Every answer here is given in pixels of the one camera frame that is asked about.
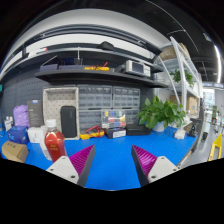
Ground beige dotted storage bin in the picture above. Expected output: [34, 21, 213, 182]
[42, 86, 80, 140]

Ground green potted plant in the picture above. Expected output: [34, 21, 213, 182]
[136, 95, 187, 133]

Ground brown cardboard box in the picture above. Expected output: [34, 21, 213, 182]
[1, 140, 30, 164]

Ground white product box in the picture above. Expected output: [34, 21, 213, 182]
[27, 125, 48, 144]

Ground yellow multimeter red leads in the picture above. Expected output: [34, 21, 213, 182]
[79, 125, 106, 140]

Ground red drink bottle white cap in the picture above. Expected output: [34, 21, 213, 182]
[44, 118, 68, 163]

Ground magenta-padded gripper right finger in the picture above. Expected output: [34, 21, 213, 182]
[130, 144, 180, 187]

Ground white power adapter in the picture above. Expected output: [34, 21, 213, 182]
[173, 128, 187, 140]

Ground black overhead desk shelf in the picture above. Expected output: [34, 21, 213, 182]
[0, 33, 174, 89]

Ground blue product box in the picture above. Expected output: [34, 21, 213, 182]
[7, 125, 30, 145]

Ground white shelf unit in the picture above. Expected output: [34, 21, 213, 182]
[156, 35, 204, 116]

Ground grey bench instrument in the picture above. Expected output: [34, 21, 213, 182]
[125, 59, 152, 78]

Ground clear organizer box coloured parts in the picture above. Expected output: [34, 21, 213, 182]
[101, 109, 127, 130]

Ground grey small-parts drawer cabinet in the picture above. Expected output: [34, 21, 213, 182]
[77, 85, 114, 134]
[112, 86, 141, 126]

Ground purple plastic bag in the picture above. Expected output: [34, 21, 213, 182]
[12, 104, 31, 128]

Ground yellow metal stand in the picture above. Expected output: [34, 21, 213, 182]
[208, 133, 223, 162]

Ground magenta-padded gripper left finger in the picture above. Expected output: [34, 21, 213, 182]
[45, 144, 96, 188]

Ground dark grey upright box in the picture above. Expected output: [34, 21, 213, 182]
[26, 99, 45, 128]

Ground yellow hand tool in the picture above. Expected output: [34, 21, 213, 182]
[83, 65, 110, 72]

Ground black flat case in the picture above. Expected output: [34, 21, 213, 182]
[125, 123, 152, 136]

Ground black rectangular pouch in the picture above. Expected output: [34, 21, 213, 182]
[60, 105, 78, 139]

